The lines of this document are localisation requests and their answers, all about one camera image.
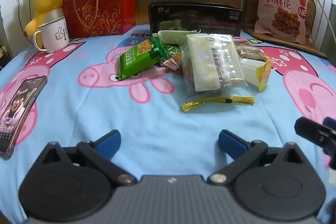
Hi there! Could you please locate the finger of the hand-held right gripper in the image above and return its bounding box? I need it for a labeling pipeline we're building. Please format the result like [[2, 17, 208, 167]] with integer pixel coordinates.
[[295, 117, 336, 155]]

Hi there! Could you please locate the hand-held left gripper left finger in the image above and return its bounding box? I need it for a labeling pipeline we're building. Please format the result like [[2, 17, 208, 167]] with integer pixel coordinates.
[[39, 130, 137, 186]]

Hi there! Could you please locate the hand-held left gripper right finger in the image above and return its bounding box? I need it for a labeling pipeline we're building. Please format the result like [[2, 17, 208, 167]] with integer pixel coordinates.
[[207, 130, 305, 186]]

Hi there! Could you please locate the gold twist tie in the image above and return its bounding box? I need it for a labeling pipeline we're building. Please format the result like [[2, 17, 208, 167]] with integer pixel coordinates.
[[182, 96, 255, 113]]

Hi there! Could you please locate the white and yellow snack packet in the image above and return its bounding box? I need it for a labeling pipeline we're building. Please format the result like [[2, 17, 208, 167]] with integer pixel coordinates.
[[240, 58, 272, 93]]

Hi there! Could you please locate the clear bag of wafers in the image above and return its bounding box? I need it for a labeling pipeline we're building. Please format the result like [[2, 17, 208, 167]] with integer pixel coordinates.
[[175, 34, 248, 104]]

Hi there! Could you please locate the bright green snack packet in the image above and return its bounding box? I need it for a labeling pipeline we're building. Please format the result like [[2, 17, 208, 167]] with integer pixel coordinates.
[[118, 36, 168, 81]]

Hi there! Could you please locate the brown snack packet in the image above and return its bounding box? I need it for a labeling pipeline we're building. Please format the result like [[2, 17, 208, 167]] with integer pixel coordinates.
[[234, 39, 270, 62]]

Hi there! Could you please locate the small red snack packet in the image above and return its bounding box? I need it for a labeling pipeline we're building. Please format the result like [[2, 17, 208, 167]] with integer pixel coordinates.
[[161, 53, 184, 75]]

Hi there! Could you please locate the pale green snack packet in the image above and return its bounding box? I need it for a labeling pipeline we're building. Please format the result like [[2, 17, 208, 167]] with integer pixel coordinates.
[[157, 30, 200, 45]]

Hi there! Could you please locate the black tin box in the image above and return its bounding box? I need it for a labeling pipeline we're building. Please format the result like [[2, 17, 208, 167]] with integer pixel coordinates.
[[148, 1, 243, 38]]

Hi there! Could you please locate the printed blanket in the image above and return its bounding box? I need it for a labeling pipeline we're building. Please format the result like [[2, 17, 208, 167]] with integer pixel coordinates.
[[0, 25, 336, 224]]

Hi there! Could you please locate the smartphone in clear case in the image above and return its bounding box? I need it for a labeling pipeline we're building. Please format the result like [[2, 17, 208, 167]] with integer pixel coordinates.
[[0, 76, 49, 158]]

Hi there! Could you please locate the white enamel mug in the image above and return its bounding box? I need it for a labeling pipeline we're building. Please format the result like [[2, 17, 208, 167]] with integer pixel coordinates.
[[33, 17, 70, 54]]

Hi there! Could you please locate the pink snack bag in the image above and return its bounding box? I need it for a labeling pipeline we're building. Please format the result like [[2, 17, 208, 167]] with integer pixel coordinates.
[[254, 0, 311, 45]]

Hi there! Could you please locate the red gift box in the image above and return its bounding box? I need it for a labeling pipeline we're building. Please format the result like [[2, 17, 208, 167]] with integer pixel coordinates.
[[62, 0, 136, 38]]

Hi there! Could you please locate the yellow duck plush toy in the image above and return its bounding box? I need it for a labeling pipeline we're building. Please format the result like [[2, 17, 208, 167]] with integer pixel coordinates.
[[24, 0, 65, 37]]

